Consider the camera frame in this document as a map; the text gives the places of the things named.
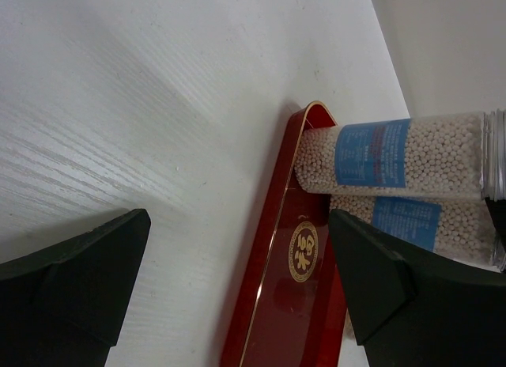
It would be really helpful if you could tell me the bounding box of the silver lid pink bottle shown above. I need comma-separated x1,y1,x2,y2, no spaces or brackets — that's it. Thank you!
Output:
330,195,505,269

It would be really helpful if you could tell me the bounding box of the blue label white bead bottle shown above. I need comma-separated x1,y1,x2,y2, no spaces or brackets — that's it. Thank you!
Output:
294,110,505,201

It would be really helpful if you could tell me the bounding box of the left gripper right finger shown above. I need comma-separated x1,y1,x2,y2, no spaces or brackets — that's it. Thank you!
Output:
328,209,505,366

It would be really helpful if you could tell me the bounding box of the red rectangular tray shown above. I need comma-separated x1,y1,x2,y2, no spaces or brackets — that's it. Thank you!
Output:
220,101,346,366

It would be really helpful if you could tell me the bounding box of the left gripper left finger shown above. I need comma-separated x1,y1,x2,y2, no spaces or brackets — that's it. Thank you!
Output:
1,209,151,366

